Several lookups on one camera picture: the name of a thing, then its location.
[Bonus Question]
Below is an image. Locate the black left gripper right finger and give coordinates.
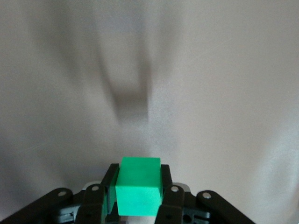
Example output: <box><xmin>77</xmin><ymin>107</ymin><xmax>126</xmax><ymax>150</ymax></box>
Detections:
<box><xmin>155</xmin><ymin>164</ymin><xmax>254</xmax><ymax>224</ymax></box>

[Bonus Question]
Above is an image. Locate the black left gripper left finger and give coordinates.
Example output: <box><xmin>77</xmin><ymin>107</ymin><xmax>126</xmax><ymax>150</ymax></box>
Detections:
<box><xmin>0</xmin><ymin>163</ymin><xmax>121</xmax><ymax>224</ymax></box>

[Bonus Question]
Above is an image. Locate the small green cube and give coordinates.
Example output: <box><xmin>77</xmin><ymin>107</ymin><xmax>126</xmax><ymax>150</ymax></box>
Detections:
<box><xmin>115</xmin><ymin>156</ymin><xmax>163</xmax><ymax>217</ymax></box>

